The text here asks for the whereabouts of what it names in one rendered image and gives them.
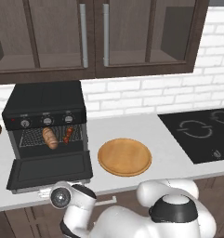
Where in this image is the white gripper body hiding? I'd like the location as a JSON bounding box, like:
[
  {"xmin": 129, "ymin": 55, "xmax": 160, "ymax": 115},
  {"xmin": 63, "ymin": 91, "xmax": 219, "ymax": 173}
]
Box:
[{"xmin": 37, "ymin": 185, "xmax": 57, "ymax": 200}]

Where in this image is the black toaster oven door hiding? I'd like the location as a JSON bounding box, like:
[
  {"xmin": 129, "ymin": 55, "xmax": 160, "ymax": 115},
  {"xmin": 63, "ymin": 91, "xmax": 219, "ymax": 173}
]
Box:
[{"xmin": 6, "ymin": 151, "xmax": 94, "ymax": 194}]

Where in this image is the brown baguette bread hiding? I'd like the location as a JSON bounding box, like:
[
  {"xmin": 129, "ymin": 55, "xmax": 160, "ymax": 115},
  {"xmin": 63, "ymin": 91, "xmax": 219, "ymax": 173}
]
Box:
[{"xmin": 42, "ymin": 126, "xmax": 59, "ymax": 151}]

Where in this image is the metal toaster oven rack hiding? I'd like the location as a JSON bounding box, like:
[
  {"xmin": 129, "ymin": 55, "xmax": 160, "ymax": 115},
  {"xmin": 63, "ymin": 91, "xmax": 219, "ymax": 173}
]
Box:
[{"xmin": 19, "ymin": 124, "xmax": 84, "ymax": 149}]

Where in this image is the red kebab skewer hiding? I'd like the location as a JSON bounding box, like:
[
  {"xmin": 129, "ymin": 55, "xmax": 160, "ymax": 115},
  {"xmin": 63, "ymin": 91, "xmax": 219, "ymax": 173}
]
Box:
[{"xmin": 62, "ymin": 125, "xmax": 75, "ymax": 146}]

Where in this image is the grey toaster oven knob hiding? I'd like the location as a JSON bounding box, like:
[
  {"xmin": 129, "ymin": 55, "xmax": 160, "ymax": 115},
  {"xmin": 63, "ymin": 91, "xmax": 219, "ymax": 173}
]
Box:
[
  {"xmin": 43, "ymin": 116, "xmax": 54, "ymax": 126},
  {"xmin": 63, "ymin": 114, "xmax": 74, "ymax": 125},
  {"xmin": 20, "ymin": 119, "xmax": 31, "ymax": 129}
]

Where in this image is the black toaster oven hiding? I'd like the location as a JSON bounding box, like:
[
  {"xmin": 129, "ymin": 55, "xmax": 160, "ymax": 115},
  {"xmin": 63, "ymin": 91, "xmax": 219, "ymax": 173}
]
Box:
[{"xmin": 1, "ymin": 80, "xmax": 88, "ymax": 161}]

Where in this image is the dark brown glass cupboard door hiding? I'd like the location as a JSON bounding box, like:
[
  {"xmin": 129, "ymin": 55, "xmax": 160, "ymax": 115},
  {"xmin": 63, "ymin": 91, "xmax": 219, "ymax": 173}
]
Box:
[
  {"xmin": 94, "ymin": 0, "xmax": 210, "ymax": 79},
  {"xmin": 0, "ymin": 0, "xmax": 97, "ymax": 86}
]

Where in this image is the dark brown lower cupboard front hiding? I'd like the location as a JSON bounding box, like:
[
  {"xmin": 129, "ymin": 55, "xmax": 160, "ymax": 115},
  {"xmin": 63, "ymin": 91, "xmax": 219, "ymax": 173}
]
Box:
[
  {"xmin": 193, "ymin": 173, "xmax": 224, "ymax": 238},
  {"xmin": 0, "ymin": 205, "xmax": 68, "ymax": 238}
]

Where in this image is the round wooden board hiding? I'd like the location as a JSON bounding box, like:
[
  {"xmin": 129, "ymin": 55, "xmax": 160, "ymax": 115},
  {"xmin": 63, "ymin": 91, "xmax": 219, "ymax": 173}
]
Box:
[{"xmin": 97, "ymin": 138, "xmax": 153, "ymax": 178}]

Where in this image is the black hob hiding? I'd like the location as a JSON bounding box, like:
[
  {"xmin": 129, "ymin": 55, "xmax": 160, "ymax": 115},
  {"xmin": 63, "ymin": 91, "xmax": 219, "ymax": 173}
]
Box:
[{"xmin": 157, "ymin": 107, "xmax": 224, "ymax": 165}]

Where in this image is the white drawer handle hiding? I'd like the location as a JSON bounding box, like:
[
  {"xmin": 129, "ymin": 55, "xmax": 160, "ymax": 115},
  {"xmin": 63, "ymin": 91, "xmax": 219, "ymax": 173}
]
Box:
[{"xmin": 94, "ymin": 196, "xmax": 118, "ymax": 207}]

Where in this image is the grey cupboard handle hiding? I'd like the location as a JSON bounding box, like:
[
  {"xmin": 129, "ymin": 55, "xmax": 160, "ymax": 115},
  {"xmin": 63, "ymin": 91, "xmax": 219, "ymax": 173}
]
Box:
[
  {"xmin": 79, "ymin": 3, "xmax": 89, "ymax": 69},
  {"xmin": 102, "ymin": 3, "xmax": 111, "ymax": 68}
]

